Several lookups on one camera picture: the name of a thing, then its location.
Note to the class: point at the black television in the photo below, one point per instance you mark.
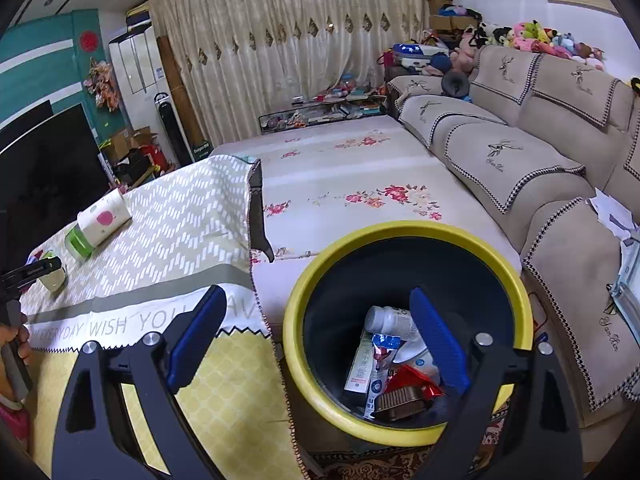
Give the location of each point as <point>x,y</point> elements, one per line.
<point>50,170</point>

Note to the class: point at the white bottle with green label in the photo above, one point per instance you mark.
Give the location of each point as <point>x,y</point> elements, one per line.
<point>387,320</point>

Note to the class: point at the red snack packet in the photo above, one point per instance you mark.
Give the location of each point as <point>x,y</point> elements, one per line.
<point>412,377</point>

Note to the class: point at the white printed carton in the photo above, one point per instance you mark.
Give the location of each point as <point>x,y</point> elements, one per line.
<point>361,365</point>

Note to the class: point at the black tower fan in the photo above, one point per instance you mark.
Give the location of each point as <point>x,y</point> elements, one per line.
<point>165,125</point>

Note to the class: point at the yellow white printed tablecloth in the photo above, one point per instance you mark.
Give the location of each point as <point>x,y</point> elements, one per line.
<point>165,210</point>

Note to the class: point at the white container with pink print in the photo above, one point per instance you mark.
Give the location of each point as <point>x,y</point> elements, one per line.
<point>102,222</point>

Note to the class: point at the person's left hand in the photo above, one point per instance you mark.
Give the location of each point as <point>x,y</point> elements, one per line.
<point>22,342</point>

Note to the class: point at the cluttered low shelf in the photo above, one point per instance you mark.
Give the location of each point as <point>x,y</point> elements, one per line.
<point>320,110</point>

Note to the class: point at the beige patterned curtain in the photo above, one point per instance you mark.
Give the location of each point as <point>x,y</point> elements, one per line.
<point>275,45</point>

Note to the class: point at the open cardboard box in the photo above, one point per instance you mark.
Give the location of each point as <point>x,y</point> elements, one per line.
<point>130,140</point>

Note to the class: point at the beige embroidered sofa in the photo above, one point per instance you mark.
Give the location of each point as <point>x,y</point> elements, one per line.
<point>500,160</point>

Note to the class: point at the brown plastic tray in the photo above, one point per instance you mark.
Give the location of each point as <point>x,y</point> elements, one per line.
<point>400,402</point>

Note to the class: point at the pile of plush toys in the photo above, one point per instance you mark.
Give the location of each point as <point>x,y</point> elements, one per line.
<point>530,35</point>

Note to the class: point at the patterned rug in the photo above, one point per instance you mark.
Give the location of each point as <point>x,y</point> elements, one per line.
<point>380,465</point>

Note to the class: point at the white loose papers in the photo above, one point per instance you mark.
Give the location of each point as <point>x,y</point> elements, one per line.
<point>612,215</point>

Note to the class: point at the clear plastic bag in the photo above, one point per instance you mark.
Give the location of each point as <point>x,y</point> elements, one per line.
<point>627,285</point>

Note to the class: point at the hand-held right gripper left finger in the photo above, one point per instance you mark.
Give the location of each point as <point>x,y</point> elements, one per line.
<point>195,340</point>

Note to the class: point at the red bag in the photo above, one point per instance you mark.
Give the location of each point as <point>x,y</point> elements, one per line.
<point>152,157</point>

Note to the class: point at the stack of cardboard boxes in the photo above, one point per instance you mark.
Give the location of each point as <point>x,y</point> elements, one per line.
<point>440,5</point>

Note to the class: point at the yellow rimmed dark bin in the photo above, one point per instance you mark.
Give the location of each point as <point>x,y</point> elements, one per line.
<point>340,290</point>

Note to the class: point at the red round wall ornament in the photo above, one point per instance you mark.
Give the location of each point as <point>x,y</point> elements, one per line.
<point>89,41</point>

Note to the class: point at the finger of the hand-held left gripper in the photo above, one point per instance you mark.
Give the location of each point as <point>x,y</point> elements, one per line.
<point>35,270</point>

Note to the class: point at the floral bed cover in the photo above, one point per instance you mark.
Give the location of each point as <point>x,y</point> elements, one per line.
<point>350,160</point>

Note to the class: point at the blue white squeeze tube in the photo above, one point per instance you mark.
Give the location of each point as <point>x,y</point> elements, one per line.
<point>376,390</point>

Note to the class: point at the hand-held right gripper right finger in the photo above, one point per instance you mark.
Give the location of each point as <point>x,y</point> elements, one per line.
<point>440,340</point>

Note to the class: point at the blue white printed bag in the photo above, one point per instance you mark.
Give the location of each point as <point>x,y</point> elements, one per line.
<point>417,55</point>

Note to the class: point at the artificial flower bunch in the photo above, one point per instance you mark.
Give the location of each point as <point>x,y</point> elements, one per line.
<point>102,82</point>

